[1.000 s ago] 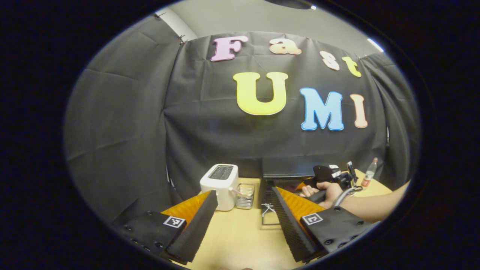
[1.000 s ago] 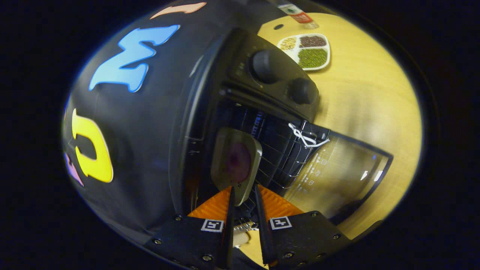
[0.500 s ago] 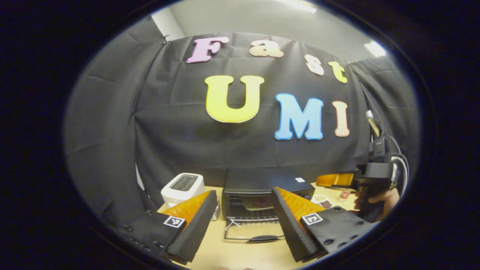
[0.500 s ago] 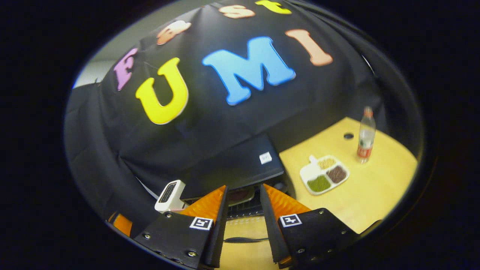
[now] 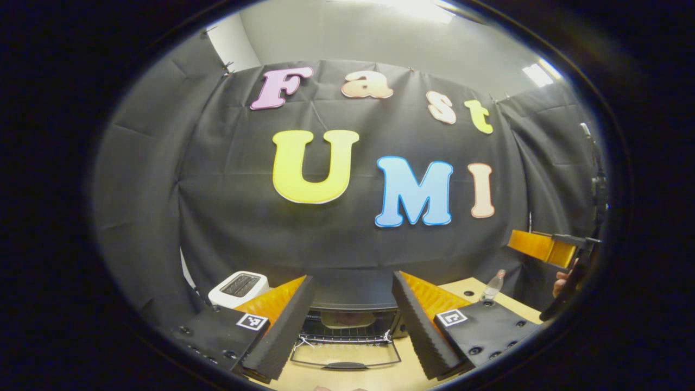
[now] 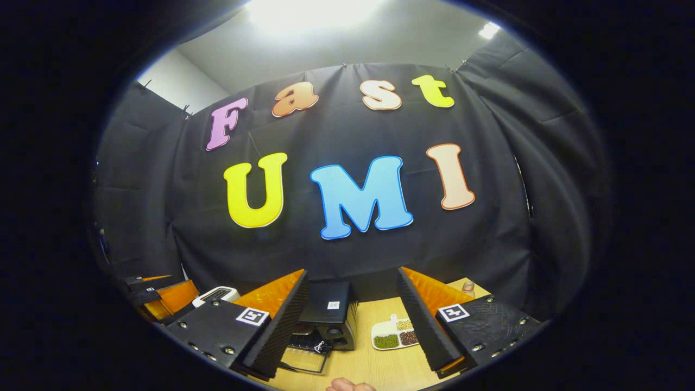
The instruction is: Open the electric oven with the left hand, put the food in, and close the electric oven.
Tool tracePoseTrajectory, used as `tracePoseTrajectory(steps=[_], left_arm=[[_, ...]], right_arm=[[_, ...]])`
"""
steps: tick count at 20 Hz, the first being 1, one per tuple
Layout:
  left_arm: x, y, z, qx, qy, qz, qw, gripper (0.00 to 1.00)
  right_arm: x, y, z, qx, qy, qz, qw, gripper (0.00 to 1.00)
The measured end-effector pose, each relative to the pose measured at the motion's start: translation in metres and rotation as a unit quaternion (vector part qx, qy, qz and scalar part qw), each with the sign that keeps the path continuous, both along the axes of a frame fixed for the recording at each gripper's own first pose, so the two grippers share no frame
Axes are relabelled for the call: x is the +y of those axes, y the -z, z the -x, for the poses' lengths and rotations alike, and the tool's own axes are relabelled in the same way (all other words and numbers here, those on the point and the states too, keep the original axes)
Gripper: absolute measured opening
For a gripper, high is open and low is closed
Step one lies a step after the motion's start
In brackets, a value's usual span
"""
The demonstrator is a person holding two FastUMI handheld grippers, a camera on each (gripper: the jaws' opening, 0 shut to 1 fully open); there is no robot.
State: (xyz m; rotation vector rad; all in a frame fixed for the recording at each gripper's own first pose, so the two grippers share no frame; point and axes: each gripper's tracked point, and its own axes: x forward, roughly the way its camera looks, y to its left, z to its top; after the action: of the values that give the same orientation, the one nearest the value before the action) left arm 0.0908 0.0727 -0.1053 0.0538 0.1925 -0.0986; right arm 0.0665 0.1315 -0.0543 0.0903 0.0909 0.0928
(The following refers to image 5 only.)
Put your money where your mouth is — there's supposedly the black backdrop cloth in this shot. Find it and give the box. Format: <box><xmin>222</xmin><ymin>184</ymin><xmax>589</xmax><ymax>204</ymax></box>
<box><xmin>92</xmin><ymin>27</ymin><xmax>603</xmax><ymax>326</ymax></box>

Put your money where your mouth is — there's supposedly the white toaster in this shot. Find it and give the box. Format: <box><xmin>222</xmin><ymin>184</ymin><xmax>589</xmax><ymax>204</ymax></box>
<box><xmin>208</xmin><ymin>271</ymin><xmax>271</xmax><ymax>310</ymax></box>

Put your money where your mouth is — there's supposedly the ceiling light panel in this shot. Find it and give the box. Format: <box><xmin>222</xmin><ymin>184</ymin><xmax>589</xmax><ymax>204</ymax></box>
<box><xmin>521</xmin><ymin>63</ymin><xmax>555</xmax><ymax>88</ymax></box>

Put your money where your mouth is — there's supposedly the clear water bottle red label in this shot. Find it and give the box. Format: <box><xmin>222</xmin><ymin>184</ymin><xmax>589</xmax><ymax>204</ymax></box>
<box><xmin>480</xmin><ymin>269</ymin><xmax>507</xmax><ymax>302</ymax></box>

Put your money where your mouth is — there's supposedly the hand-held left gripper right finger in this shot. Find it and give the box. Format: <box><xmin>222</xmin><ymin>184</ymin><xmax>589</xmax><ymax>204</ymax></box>
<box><xmin>391</xmin><ymin>270</ymin><xmax>544</xmax><ymax>381</ymax></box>

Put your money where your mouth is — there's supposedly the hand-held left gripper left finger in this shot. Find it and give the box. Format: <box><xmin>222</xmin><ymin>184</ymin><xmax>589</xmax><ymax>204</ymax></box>
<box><xmin>173</xmin><ymin>275</ymin><xmax>315</xmax><ymax>381</ymax></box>

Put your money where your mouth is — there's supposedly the cream square plate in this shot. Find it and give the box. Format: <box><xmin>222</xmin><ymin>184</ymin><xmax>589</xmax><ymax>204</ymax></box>
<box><xmin>320</xmin><ymin>311</ymin><xmax>376</xmax><ymax>330</ymax></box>

